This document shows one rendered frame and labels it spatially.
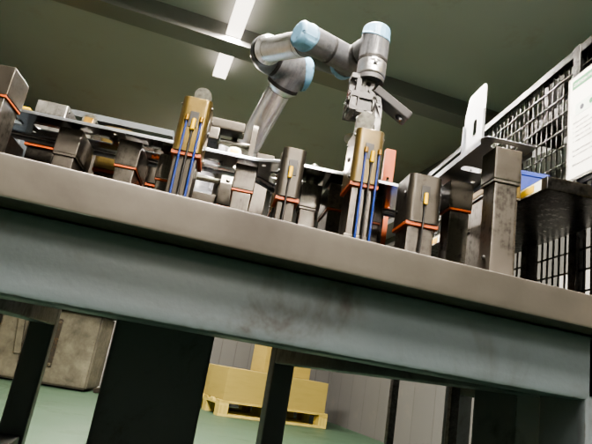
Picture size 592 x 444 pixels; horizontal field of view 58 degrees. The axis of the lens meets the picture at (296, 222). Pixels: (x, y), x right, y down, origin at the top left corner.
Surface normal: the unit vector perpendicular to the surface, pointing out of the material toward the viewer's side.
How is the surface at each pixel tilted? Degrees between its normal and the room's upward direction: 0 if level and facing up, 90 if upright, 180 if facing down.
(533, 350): 90
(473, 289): 90
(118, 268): 90
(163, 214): 90
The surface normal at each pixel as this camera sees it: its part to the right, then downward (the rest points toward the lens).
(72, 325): 0.12, -0.25
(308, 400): 0.47, -0.17
